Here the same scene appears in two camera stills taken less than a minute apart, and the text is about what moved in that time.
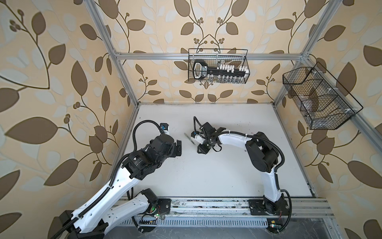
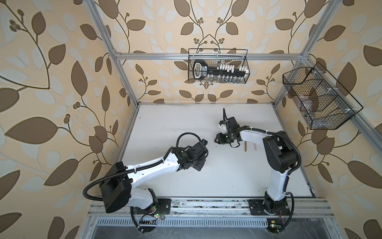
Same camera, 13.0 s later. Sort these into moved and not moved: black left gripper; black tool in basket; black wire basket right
Moved: black left gripper
Not moved: black tool in basket; black wire basket right
